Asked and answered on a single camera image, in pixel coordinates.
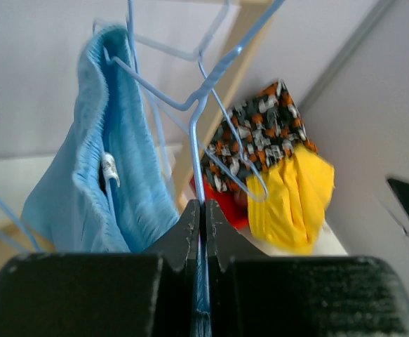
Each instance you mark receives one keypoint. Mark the yellow shorts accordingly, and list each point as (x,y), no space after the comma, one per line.
(299,188)

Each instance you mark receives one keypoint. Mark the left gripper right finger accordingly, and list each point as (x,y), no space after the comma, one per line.
(253,294)

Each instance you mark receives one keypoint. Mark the camouflage orange black shorts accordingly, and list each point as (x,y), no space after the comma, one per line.
(266,127)

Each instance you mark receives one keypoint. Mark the red plastic tray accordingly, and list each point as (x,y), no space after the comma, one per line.
(234,205)

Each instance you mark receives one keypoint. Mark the light blue shorts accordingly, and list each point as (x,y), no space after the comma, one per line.
(104,191)

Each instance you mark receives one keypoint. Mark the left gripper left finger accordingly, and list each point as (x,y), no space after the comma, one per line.
(105,294)

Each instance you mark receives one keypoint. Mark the blue hanger of yellow shorts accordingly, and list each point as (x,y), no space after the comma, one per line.
(161,48)

